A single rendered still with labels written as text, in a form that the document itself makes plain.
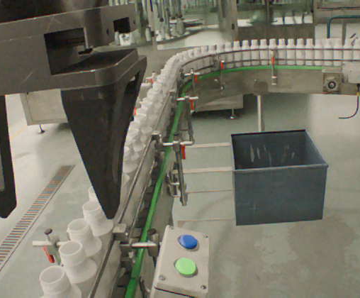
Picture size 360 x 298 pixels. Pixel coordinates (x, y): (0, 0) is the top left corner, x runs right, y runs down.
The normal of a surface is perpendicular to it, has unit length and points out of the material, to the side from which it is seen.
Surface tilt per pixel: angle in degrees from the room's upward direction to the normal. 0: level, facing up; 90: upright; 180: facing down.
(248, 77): 90
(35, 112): 90
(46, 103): 90
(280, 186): 90
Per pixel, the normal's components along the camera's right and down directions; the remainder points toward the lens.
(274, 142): -0.09, 0.41
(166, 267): 0.24, -0.88
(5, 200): 0.99, -0.06
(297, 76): -0.39, 0.41
